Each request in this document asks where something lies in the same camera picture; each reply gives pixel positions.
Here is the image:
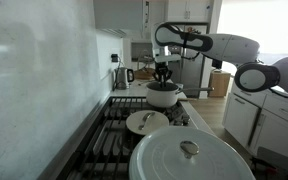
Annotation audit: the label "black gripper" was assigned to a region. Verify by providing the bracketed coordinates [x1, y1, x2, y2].
[153, 62, 172, 82]

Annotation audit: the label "large white dutch oven lid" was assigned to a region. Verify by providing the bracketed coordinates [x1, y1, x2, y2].
[129, 126, 256, 180]

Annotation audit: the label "stainless steel refrigerator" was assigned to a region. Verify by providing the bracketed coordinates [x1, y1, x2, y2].
[168, 46, 204, 98]

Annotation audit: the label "wooden cutting board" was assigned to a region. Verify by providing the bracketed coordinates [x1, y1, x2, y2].
[134, 68, 155, 80]

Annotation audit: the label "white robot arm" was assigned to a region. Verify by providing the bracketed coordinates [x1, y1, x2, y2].
[151, 22, 288, 93]

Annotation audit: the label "white saucepan with long handle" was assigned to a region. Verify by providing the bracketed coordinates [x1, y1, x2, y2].
[145, 81, 215, 109]

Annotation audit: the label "small white pot lid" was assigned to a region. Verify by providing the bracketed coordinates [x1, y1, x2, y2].
[126, 110, 169, 135]

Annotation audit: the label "black wall outlet plug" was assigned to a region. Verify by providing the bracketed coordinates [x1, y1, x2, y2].
[111, 54, 119, 62]

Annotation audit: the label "stainless steel electric kettle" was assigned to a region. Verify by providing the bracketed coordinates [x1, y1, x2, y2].
[115, 67, 134, 90]

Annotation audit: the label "white kitchen island cabinet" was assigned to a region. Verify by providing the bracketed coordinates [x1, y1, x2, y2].
[223, 84, 288, 158]

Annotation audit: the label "range hood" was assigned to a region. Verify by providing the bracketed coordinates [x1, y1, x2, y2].
[93, 0, 144, 37]

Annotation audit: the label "white upper cabinets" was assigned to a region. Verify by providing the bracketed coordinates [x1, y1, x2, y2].
[166, 0, 212, 22]

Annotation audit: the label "black gas stove grate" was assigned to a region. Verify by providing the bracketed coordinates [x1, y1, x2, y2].
[55, 96, 190, 180]

